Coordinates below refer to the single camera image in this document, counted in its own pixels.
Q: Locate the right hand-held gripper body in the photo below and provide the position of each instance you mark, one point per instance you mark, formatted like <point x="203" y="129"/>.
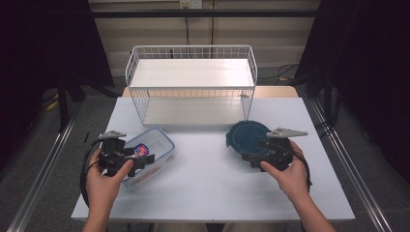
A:
<point x="278" y="151"/>

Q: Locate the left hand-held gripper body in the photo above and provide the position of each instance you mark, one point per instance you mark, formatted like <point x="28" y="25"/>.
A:
<point x="111" y="151"/>

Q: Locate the clear rectangular food container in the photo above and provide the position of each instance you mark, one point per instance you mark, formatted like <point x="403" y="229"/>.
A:
<point x="158" y="141"/>

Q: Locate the dark teal round lid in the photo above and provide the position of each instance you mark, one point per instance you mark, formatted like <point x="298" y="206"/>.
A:
<point x="245" y="135"/>

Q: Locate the person's right hand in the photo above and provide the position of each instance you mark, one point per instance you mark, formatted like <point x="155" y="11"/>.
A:
<point x="295" y="180"/>

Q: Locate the person's left hand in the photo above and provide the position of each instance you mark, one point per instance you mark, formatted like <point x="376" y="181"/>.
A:
<point x="101" y="187"/>

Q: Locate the small black floor strip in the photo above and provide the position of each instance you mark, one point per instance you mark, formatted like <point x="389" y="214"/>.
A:
<point x="86" y="137"/>

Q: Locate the person's right leg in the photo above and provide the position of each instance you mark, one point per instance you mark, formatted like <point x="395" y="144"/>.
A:
<point x="254" y="228"/>

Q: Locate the person's leg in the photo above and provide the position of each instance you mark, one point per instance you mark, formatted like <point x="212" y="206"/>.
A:
<point x="180" y="228"/>
<point x="254" y="228"/>

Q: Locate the yellow floor object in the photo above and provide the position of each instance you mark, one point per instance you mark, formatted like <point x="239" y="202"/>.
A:
<point x="51" y="104"/>

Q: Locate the person's left leg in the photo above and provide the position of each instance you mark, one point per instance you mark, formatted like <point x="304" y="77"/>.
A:
<point x="180" y="228"/>

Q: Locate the black curtain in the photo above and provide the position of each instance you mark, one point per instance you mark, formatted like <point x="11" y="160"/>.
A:
<point x="38" y="48"/>
<point x="370" y="64"/>

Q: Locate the brown vertical pipe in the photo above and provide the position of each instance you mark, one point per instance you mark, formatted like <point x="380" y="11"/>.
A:
<point x="212" y="25"/>

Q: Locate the black horizontal bar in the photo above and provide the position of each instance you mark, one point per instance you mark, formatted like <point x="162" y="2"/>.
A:
<point x="206" y="13"/>

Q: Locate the aluminium floor rail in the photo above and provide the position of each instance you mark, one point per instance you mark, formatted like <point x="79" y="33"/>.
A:
<point x="38" y="183"/>
<point x="357" y="180"/>

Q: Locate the white wall socket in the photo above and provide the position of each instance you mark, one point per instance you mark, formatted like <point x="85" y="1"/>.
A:
<point x="190" y="3"/>

